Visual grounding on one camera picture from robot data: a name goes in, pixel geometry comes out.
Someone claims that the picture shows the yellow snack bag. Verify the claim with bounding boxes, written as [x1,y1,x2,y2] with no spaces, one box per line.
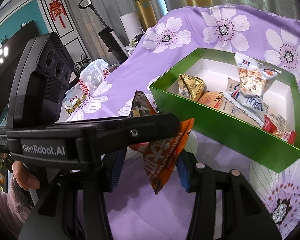
[178,74,207,102]

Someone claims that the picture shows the red chinese knot decoration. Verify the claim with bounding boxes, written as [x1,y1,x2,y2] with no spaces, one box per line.
[49,0,66,29]

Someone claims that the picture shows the pink sweater left forearm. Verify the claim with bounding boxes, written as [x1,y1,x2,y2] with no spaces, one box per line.
[0,175,34,238]

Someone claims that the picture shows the orange sunflower seed bag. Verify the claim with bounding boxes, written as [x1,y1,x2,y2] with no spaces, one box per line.
[128,90,195,196]

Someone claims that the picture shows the white cylindrical appliance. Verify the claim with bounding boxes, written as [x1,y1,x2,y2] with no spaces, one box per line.
[120,12,144,50]

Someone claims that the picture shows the person's left hand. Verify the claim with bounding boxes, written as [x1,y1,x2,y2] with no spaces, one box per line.
[12,161,40,191]

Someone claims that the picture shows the black television screen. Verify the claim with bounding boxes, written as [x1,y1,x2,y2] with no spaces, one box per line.
[0,21,39,117]

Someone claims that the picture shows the purple floral tablecloth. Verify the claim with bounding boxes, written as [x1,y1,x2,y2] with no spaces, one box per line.
[69,5,300,239]

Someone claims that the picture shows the white peanut snack bag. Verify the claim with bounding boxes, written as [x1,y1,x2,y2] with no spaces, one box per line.
[222,52,283,128]

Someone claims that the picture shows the cracker pack with label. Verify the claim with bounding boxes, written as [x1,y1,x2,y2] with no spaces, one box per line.
[219,78,287,131]

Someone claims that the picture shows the white plastic shopping bag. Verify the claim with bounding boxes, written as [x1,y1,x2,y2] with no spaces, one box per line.
[63,59,109,115]

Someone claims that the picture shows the green cardboard box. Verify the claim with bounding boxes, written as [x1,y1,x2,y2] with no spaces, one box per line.
[150,48,300,172]

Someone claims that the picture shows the black white stick vacuum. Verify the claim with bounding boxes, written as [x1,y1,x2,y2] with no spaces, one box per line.
[78,0,128,64]

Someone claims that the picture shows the orange rice cake packet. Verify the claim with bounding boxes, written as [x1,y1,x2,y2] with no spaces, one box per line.
[198,92,224,109]

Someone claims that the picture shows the red snack packet with eyes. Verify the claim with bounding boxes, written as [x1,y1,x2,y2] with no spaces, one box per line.
[262,115,296,145]

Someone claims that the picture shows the potted green plant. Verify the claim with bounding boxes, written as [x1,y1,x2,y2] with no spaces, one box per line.
[74,54,91,77]

